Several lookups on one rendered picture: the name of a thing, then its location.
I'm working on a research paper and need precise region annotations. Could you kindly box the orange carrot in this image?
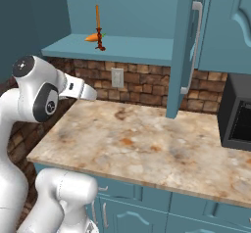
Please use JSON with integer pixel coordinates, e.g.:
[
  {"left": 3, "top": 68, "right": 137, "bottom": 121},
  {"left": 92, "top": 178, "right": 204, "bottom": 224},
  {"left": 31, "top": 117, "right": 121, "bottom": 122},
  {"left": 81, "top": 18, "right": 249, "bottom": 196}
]
[{"left": 84, "top": 32, "right": 108, "bottom": 43}]

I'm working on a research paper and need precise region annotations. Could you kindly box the open teal wall cabinet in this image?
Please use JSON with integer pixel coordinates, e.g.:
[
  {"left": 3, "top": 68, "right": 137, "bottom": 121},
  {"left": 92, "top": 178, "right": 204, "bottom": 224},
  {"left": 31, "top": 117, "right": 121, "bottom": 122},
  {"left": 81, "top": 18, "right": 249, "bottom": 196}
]
[{"left": 27, "top": 0, "right": 197, "bottom": 69}]

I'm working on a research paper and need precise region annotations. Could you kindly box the teal open cabinet door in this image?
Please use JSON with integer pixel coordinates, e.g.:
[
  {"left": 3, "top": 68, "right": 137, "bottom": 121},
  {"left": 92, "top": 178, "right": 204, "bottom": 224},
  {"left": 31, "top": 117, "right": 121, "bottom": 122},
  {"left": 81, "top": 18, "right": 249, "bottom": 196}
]
[{"left": 165, "top": 0, "right": 211, "bottom": 119}]

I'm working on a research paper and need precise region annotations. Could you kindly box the teal closed wall cabinet door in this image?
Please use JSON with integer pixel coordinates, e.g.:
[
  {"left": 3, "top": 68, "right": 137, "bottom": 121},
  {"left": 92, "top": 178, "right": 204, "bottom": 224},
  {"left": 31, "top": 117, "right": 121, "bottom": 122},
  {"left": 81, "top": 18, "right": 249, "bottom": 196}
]
[{"left": 197, "top": 0, "right": 251, "bottom": 75}]

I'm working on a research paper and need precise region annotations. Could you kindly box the white wall outlet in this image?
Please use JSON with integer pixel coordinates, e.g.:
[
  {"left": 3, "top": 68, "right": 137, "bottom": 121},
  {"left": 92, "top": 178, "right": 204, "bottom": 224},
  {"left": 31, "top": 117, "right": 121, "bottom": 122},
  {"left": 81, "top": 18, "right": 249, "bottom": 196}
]
[{"left": 110, "top": 67, "right": 126, "bottom": 89}]

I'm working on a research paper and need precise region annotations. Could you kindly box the teal base cabinet door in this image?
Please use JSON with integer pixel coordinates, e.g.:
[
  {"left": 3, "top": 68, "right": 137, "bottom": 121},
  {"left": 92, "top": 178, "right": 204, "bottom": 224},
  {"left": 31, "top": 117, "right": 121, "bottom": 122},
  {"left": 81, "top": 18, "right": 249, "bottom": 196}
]
[
  {"left": 97, "top": 196, "right": 171, "bottom": 233},
  {"left": 165, "top": 214, "right": 251, "bottom": 233},
  {"left": 83, "top": 196, "right": 100, "bottom": 226}
]

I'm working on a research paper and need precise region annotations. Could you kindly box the teal drawer front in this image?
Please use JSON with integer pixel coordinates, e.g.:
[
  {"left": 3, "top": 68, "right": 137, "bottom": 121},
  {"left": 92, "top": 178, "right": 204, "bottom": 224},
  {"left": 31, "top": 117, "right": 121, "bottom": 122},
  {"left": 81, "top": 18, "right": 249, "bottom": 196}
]
[
  {"left": 93, "top": 175, "right": 144, "bottom": 203},
  {"left": 169, "top": 192, "right": 251, "bottom": 232}
]

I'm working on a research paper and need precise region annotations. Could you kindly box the orange candle with dark holder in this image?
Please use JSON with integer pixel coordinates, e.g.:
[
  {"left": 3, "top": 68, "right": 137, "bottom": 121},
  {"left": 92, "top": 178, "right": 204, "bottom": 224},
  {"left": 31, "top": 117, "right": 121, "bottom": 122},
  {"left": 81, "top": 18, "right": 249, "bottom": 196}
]
[{"left": 94, "top": 4, "right": 107, "bottom": 52}]

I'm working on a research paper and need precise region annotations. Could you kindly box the black microwave oven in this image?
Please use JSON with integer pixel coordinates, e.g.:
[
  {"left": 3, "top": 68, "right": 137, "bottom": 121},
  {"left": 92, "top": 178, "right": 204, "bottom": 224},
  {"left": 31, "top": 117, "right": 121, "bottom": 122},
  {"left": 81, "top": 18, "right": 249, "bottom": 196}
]
[{"left": 217, "top": 72, "right": 251, "bottom": 153}]

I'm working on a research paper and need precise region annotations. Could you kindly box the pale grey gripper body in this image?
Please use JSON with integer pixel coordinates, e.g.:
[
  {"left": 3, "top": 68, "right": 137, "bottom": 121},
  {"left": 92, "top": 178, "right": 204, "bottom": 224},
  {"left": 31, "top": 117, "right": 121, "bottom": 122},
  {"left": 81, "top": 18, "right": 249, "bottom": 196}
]
[{"left": 79, "top": 81, "right": 99, "bottom": 102}]

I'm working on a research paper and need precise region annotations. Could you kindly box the silver base cabinet door handle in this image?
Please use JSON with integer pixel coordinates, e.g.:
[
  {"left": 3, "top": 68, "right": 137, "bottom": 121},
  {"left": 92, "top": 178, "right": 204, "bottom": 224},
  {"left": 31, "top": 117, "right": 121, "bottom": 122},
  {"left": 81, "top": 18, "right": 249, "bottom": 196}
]
[
  {"left": 90, "top": 200, "right": 99, "bottom": 225},
  {"left": 101, "top": 202, "right": 110, "bottom": 229}
]

